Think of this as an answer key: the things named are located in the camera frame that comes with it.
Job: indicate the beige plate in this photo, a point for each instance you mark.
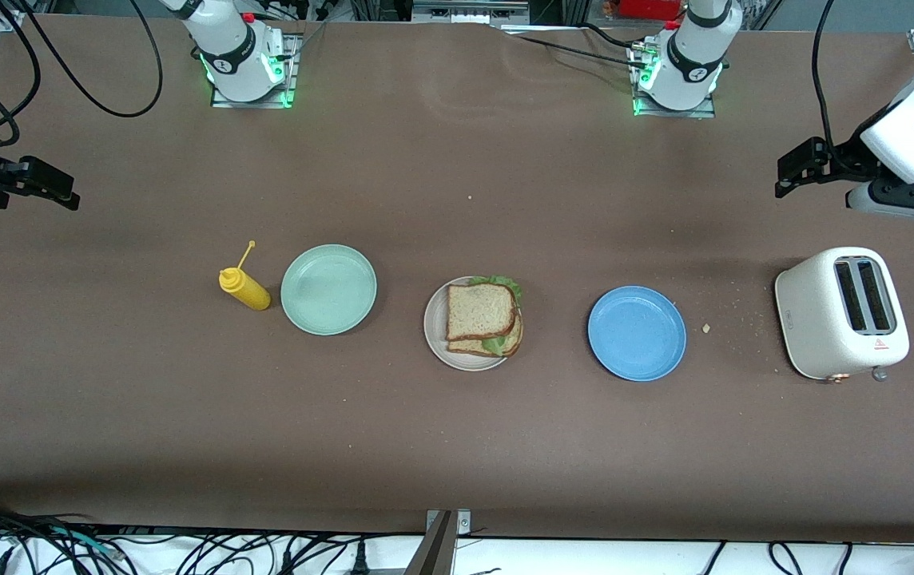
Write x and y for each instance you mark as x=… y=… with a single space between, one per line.
x=435 y=323

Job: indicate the black power plug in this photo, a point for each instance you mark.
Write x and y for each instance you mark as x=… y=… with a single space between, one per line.
x=359 y=563

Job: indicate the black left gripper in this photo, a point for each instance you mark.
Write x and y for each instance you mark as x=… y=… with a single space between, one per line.
x=846 y=154

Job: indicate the cream white toaster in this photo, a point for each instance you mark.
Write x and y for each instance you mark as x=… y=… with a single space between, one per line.
x=812 y=319

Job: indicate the metal corner bracket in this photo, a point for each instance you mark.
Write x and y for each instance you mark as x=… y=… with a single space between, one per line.
x=463 y=523

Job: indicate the yellow mustard squeeze bottle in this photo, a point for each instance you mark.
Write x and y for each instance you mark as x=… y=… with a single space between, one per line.
x=249 y=294

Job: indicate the red box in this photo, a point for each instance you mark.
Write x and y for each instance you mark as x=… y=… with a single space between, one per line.
x=649 y=8

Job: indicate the aluminium frame beam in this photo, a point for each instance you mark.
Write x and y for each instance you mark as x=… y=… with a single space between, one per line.
x=469 y=12

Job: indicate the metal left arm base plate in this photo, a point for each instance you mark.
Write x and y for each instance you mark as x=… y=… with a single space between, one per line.
x=673 y=113

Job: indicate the dark crust bread slice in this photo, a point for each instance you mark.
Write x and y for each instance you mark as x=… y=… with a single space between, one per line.
x=479 y=311

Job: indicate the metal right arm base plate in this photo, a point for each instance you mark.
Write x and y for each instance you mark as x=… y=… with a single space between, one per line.
x=253 y=104

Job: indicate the dark metal frame bar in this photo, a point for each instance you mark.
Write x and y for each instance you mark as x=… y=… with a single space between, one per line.
x=433 y=555

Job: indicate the light brown bread slice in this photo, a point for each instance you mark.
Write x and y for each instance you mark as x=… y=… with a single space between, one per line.
x=513 y=339

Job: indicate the mint green plate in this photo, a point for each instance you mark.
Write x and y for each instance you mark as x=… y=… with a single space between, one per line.
x=329 y=289

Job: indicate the blue plate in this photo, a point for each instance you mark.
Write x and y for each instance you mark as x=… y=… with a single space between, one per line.
x=637 y=334

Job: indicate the green lettuce leaf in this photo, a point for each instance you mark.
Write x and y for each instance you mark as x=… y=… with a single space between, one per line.
x=505 y=283

